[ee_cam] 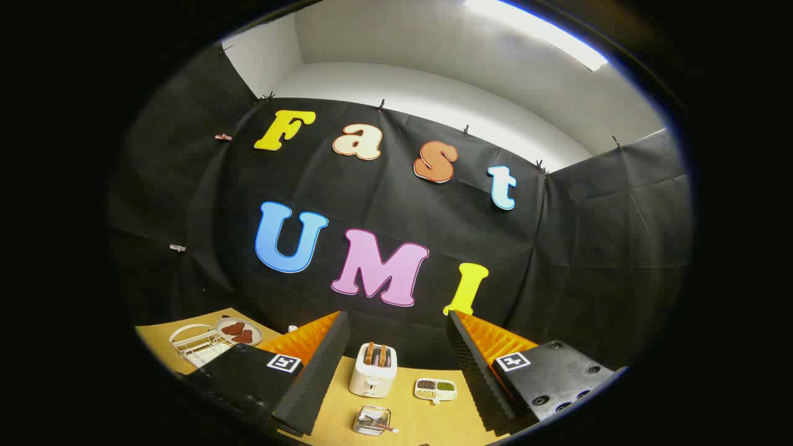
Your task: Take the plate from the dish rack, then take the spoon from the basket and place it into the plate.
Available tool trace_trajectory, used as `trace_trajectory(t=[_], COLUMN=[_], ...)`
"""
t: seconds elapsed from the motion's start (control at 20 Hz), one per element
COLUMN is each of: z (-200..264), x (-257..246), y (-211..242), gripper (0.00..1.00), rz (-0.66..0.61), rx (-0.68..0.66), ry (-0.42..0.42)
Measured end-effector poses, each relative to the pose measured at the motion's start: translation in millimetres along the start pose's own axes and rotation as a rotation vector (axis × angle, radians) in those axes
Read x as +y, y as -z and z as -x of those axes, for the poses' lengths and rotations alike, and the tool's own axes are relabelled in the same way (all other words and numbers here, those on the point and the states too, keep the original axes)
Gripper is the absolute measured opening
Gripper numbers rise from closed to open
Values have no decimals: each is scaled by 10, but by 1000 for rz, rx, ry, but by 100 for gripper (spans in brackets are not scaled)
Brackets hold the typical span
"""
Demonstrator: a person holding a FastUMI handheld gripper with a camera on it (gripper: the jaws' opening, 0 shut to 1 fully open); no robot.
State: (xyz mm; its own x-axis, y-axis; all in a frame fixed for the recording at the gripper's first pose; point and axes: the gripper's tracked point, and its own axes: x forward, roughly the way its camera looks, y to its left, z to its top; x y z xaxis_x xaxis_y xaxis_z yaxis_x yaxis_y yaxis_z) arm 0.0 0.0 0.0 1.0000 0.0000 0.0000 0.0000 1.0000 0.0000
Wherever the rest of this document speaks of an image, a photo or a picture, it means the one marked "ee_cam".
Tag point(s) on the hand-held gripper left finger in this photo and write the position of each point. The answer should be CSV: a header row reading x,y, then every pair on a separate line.
x,y
322,371

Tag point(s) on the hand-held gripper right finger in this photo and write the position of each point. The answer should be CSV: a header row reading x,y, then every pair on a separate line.
x,y
474,378

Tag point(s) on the white divided bean tray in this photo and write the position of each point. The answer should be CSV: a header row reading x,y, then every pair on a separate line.
x,y
435,390

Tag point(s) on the white toaster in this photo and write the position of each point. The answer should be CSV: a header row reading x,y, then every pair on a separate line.
x,y
372,381

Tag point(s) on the brown toast slice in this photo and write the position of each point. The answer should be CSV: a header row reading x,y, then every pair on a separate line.
x,y
370,353

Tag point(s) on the small grey saucer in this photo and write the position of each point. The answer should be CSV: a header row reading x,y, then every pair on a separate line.
x,y
254,328

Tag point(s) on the red food piece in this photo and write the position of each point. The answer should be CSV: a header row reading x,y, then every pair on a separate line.
x,y
243,337
233,328

